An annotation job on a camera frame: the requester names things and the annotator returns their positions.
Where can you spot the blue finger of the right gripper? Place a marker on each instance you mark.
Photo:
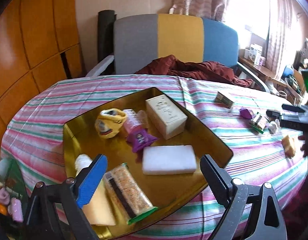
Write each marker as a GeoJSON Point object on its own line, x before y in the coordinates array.
{"type": "Point", "coordinates": [273, 115]}

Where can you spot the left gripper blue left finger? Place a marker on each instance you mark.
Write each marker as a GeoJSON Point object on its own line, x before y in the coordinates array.
{"type": "Point", "coordinates": [88, 180]}

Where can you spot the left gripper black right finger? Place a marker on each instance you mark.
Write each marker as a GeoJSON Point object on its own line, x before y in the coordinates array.
{"type": "Point", "coordinates": [218, 180]}

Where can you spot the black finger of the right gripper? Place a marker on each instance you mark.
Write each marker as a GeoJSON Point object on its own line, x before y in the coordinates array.
{"type": "Point", "coordinates": [296, 109]}

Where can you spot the white plastic ball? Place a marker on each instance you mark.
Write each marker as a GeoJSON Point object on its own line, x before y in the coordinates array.
{"type": "Point", "coordinates": [273, 126]}

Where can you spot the short cracker packet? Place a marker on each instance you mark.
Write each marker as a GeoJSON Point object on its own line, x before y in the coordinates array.
{"type": "Point", "coordinates": [258, 123]}

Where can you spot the purple snack packet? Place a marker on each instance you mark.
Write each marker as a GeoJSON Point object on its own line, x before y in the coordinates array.
{"type": "Point", "coordinates": [246, 113]}
{"type": "Point", "coordinates": [140, 139]}

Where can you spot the yellow cylinder sponge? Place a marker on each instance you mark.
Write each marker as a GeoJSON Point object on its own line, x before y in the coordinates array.
{"type": "Point", "coordinates": [289, 146]}

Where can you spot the long cracker packet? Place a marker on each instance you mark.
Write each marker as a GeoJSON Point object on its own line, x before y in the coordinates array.
{"type": "Point", "coordinates": [124, 191]}

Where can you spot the small green box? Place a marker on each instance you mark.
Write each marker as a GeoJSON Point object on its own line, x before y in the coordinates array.
{"type": "Point", "coordinates": [226, 99]}

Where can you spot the white foam block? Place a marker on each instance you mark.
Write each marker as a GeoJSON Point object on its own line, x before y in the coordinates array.
{"type": "Point", "coordinates": [165, 160]}

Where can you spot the beige carton box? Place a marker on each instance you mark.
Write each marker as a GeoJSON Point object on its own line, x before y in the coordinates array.
{"type": "Point", "coordinates": [166, 116]}

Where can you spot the right hand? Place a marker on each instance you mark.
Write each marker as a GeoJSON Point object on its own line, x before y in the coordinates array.
{"type": "Point", "coordinates": [304, 148]}

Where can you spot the striped bed sheet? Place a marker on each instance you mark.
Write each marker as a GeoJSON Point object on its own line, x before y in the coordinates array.
{"type": "Point", "coordinates": [34, 136]}

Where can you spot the wooden desk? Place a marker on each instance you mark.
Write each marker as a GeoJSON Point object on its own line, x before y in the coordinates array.
{"type": "Point", "coordinates": [262, 71]}

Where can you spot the white boxes on desk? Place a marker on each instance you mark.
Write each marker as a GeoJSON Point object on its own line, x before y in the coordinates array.
{"type": "Point", "coordinates": [254, 54]}

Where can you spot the gold tray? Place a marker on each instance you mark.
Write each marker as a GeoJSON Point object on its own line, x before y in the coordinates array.
{"type": "Point", "coordinates": [167, 192]}

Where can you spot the green basket with items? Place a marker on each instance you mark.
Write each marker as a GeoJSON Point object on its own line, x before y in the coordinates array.
{"type": "Point", "coordinates": [13, 194]}

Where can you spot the maroon jacket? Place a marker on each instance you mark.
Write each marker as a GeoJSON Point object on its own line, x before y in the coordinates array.
{"type": "Point", "coordinates": [206, 71]}

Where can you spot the tricolour armchair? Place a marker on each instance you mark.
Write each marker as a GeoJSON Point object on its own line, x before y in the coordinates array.
{"type": "Point", "coordinates": [140, 39]}

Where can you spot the wooden wardrobe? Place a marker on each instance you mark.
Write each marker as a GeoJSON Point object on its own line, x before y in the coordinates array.
{"type": "Point", "coordinates": [39, 46]}

